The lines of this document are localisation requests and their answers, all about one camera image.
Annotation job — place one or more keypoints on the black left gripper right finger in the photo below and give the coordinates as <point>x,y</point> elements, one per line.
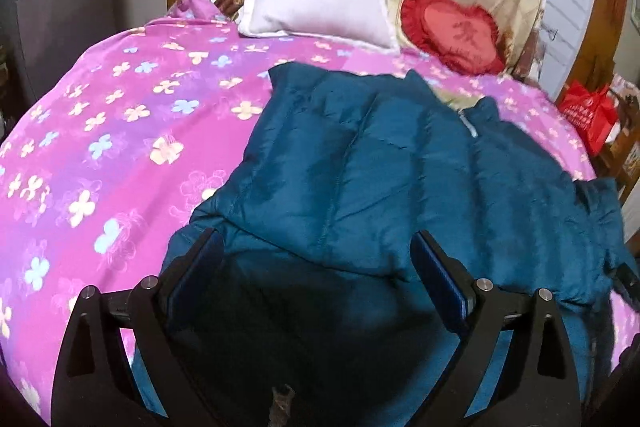
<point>513,365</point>

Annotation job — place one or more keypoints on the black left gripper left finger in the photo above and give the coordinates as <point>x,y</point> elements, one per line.
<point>93,382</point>

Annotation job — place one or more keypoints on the teal puffer jacket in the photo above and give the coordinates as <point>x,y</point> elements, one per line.
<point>315,291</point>

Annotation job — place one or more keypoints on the pink floral bed sheet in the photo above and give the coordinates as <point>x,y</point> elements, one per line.
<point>145,126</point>

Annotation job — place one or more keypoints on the wooden chair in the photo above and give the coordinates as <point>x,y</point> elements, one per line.
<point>619,158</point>

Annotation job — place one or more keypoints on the red shopping bag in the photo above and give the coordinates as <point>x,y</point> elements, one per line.
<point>591,113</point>

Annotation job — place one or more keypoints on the red heart cushion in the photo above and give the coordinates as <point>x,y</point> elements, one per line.
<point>463,37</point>

